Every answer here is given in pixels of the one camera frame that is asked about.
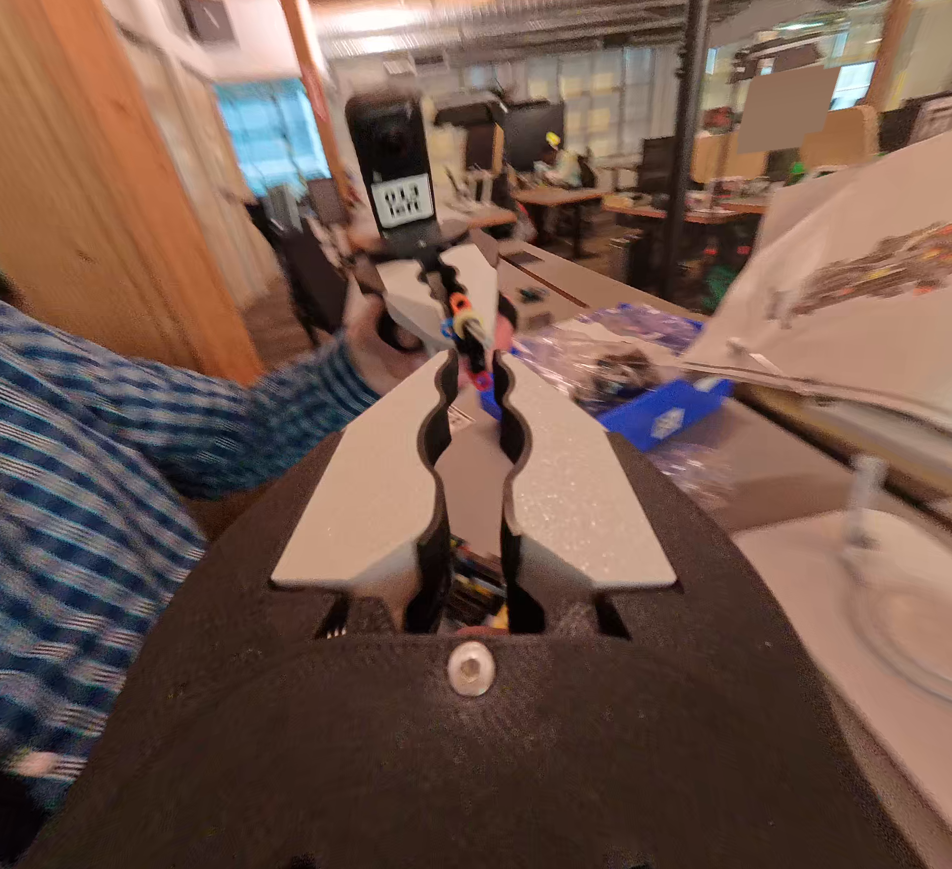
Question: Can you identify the large black monitor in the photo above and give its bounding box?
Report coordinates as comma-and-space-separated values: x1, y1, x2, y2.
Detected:
502, 103, 566, 174

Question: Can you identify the small lego axle assembly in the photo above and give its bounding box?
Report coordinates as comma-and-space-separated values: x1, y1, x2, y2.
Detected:
439, 292, 495, 394

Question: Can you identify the pile of clear parts bags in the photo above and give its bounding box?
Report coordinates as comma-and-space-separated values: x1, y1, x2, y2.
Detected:
513, 304, 704, 401

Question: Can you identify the lego car chassis model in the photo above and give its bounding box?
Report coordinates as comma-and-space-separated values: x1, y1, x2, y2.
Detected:
446, 538, 513, 635

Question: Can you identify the white lego instruction book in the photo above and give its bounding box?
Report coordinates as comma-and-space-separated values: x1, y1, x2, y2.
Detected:
680, 132, 952, 431

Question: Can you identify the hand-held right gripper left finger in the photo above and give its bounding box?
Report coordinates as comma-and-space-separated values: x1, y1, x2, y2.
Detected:
270, 348, 460, 633

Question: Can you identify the black pole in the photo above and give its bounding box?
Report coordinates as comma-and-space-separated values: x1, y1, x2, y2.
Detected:
660, 0, 724, 301

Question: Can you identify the blue bin with label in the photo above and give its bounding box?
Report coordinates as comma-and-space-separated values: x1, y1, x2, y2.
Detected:
479, 318, 735, 452

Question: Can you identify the person's left hand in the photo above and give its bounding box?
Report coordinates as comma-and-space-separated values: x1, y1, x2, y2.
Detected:
344, 291, 434, 397

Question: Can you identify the black wall box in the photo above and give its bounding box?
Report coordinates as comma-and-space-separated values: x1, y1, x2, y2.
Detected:
177, 0, 240, 46

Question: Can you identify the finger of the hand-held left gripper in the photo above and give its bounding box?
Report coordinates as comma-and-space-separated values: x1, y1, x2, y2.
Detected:
439, 243, 499, 353
378, 262, 456, 358

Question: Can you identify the person's plaid shirt torso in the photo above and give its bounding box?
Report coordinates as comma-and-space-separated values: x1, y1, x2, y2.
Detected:
0, 274, 217, 818

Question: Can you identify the clear plastic bag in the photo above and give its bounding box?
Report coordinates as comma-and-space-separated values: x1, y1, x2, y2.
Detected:
647, 441, 737, 505

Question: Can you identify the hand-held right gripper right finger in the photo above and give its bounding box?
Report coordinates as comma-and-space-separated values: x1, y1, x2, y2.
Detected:
491, 353, 678, 634

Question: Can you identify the wooden office desk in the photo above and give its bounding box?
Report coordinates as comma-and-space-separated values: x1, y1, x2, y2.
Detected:
513, 185, 607, 260

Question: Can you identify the person's left forearm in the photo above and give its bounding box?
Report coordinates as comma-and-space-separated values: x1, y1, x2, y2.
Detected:
178, 337, 388, 501

